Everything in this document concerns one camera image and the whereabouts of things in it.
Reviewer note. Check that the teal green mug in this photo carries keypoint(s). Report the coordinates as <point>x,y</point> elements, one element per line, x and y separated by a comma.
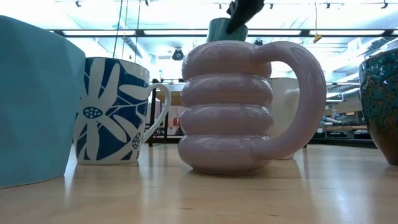
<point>216,31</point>

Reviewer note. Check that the wooden shelf black frame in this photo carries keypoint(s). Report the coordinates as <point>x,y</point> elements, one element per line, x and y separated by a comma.
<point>151,124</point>

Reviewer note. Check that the speckled teal brown mug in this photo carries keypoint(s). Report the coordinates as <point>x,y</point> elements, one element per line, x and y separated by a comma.
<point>382,102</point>

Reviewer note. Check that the light green mug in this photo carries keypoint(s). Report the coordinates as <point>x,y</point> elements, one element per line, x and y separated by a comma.
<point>281,109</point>

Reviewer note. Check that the black overhead frame bar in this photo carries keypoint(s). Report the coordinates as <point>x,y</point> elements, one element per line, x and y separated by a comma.
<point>304,32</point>

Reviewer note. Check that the blue white floral mug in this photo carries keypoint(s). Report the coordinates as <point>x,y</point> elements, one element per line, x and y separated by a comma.
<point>93,93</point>

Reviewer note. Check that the black hanging camera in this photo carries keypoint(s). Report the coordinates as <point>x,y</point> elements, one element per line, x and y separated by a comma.
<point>258,43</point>

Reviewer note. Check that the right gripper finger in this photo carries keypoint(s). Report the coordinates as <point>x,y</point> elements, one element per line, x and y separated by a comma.
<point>245,12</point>
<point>232,8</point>

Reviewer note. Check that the wooden background workbench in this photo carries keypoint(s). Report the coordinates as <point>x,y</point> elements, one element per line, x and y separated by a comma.
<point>342,127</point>

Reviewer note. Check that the pink ribbed mug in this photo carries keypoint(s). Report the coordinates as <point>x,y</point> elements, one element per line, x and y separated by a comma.
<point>227,124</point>

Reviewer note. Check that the light blue faceted mug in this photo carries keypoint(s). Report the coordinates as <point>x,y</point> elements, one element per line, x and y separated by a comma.
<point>37,109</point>

